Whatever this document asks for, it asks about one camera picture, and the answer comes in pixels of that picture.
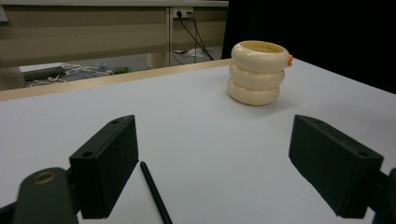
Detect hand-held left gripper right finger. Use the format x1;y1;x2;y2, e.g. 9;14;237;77
288;114;385;219

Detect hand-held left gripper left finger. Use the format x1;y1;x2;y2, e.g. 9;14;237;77
68;115;139;219

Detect black pen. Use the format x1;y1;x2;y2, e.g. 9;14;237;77
139;161;174;224

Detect cream ringed pen holder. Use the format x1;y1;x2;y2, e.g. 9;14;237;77
226;40;294;107

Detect white table sheet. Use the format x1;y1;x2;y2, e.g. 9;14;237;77
0;58;396;224

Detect green plastic bottle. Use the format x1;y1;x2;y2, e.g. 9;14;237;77
112;65;134;76

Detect grey cylinder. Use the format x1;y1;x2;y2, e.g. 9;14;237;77
21;65;67;82

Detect white plastic wrapper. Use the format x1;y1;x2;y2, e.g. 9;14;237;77
186;48;205;59

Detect white rope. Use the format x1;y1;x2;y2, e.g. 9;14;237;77
29;62;113;88

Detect black power cable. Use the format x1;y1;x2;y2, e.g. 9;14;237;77
189;12;202;63
177;11;216;62

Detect white wall socket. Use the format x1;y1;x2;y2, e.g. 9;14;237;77
173;7;194;19

